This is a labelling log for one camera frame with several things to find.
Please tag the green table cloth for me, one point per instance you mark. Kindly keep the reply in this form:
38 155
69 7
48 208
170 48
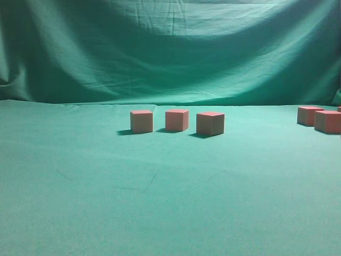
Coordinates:
76 181

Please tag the green backdrop cloth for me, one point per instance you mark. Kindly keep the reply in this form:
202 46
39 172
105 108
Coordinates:
171 52

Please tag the pink cube row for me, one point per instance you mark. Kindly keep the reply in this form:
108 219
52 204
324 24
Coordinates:
177 120

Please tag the pink wooden cube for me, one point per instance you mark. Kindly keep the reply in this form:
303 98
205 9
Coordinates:
210 123

